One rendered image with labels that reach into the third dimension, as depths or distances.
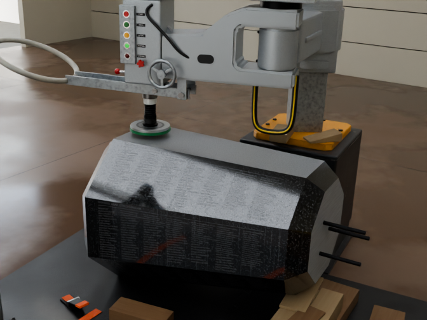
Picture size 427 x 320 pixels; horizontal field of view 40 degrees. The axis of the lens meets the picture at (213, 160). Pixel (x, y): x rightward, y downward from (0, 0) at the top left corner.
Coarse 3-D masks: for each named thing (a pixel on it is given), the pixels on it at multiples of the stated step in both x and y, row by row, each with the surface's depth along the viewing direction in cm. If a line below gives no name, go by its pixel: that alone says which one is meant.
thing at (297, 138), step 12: (276, 120) 374; (324, 120) 375; (300, 132) 352; (312, 132) 352; (348, 132) 364; (288, 144) 342; (300, 144) 338; (312, 144) 335; (324, 144) 332; (336, 144) 341
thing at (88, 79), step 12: (84, 72) 319; (72, 84) 311; (84, 84) 310; (96, 84) 308; (108, 84) 306; (120, 84) 304; (132, 84) 303; (144, 84) 301; (192, 84) 307; (168, 96) 300; (180, 96) 294
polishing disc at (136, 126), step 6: (162, 120) 323; (132, 126) 311; (138, 126) 311; (144, 126) 311; (156, 126) 312; (162, 126) 312; (168, 126) 313; (144, 132) 305; (150, 132) 305; (156, 132) 306
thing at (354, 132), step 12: (252, 132) 362; (360, 132) 370; (252, 144) 346; (264, 144) 343; (276, 144) 342; (348, 144) 346; (312, 156) 331; (324, 156) 328; (336, 156) 326; (348, 156) 351; (336, 168) 328; (348, 168) 358; (348, 180) 364; (348, 192) 371; (348, 204) 379; (348, 216) 386; (348, 240) 386; (336, 252) 370
